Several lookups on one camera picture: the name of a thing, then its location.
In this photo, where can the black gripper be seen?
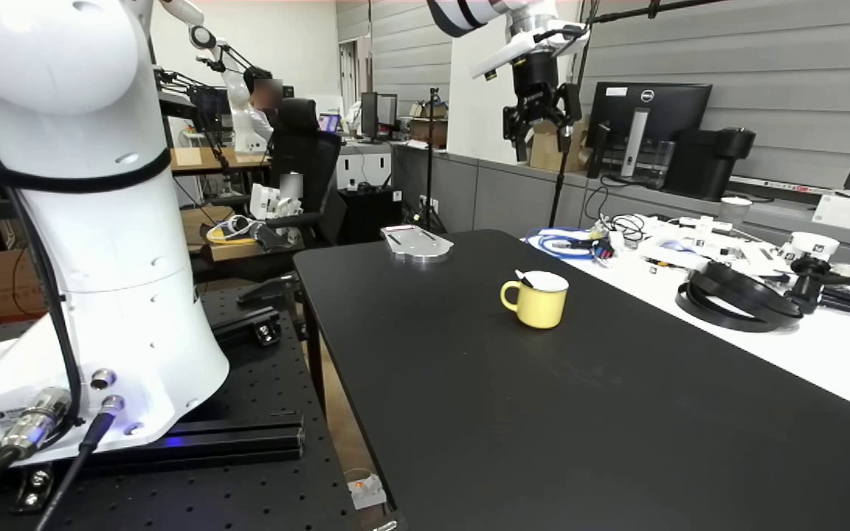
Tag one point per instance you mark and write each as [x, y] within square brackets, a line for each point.
[536, 81]

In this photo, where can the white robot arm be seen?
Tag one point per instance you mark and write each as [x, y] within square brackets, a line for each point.
[84, 152]

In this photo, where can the yellow mug cup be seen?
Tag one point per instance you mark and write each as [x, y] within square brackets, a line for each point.
[539, 309]

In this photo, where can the black monitor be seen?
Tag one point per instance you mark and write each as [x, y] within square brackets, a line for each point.
[635, 129]

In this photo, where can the black tripod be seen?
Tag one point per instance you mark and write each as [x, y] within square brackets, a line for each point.
[427, 214]

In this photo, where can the black box bin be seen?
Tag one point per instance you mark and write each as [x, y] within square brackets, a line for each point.
[704, 160]

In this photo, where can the black office chair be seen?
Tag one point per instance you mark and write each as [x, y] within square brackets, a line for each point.
[295, 204]

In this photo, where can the person in white shirt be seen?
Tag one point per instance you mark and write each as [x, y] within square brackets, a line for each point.
[256, 123]

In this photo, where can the white table with clutter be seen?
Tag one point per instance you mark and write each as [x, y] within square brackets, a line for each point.
[651, 258]

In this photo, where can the black optical breadboard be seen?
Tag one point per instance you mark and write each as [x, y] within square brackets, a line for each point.
[256, 459]

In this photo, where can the black coiled cable headset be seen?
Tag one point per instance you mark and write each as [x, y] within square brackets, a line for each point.
[732, 298]

